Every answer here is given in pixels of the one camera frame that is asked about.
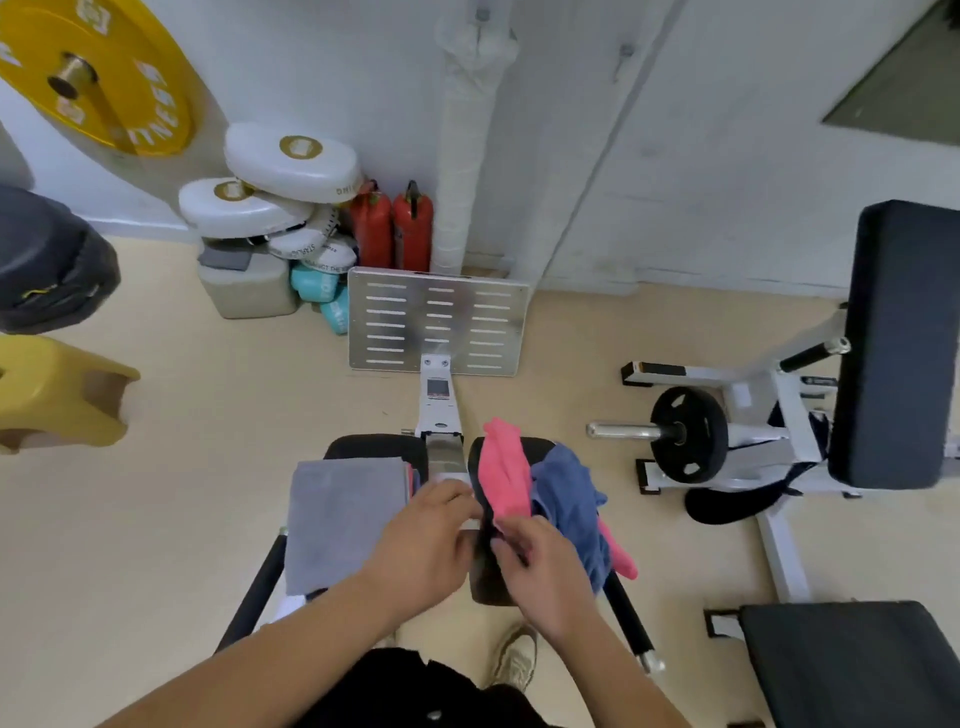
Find person's left hand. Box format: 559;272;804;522
359;479;485;624

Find person's right hand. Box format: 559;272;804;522
491;515;601;650

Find grey towel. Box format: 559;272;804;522
284;457;412;598

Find person's right forearm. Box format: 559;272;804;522
547;599;691;728

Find person's left forearm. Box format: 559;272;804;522
97;569;421;728

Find person's white shoe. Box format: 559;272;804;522
491;626;540;693

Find person's black shorts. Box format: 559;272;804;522
292;647;556;728

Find chrome plate sleeve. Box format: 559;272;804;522
586;421;661;442

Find black weight plate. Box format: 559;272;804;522
649;386;730;485

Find teal dumbbell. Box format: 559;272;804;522
320;288;351;337
290;262;345;305

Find silver slotted foot plate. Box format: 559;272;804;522
347;266;532;378

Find beige plastic container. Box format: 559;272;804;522
198;239;300;321

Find black bench seat cushion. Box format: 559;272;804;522
738;599;960;728

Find grey flat pad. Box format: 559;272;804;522
198;241;255;273

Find yellow plastic stool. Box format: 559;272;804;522
0;333;142;455

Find black seat pad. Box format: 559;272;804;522
827;200;960;491

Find black aerobic step platform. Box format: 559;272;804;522
0;185;123;337

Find yellow weight plate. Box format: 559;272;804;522
0;0;198;157

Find black handle bar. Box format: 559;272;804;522
215;528;290;654
602;569;667;674

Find white exercise machine frame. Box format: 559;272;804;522
269;353;470;628

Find black strap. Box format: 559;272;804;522
683;408;830;526

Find white weight machine frame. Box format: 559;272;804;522
620;303;960;643

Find black handle grip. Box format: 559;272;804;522
778;337;853;375

